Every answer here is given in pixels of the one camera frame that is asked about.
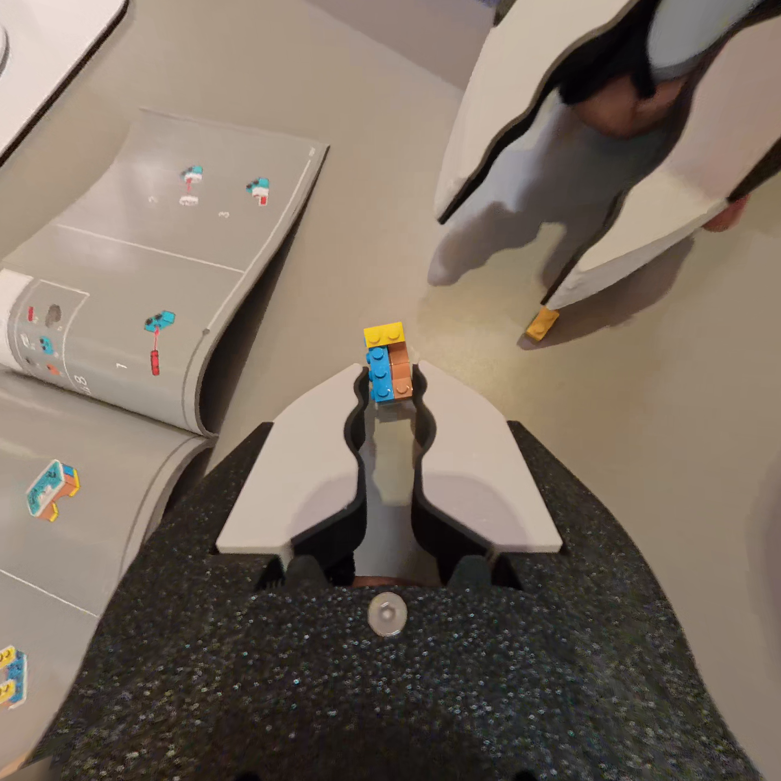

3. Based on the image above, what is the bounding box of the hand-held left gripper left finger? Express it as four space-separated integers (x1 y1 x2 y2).
215 363 372 573

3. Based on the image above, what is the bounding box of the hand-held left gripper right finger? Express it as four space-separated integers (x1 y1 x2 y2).
410 360 565 576

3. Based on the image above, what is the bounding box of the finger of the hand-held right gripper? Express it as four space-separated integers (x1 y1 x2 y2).
436 0 649 225
541 24 781 311

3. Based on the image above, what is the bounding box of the grey desk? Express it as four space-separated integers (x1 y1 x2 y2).
0 0 781 781

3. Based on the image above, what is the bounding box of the person's right hand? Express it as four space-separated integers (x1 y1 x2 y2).
576 78 679 138

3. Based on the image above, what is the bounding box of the grey instruction booklet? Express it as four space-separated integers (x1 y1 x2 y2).
0 109 330 724

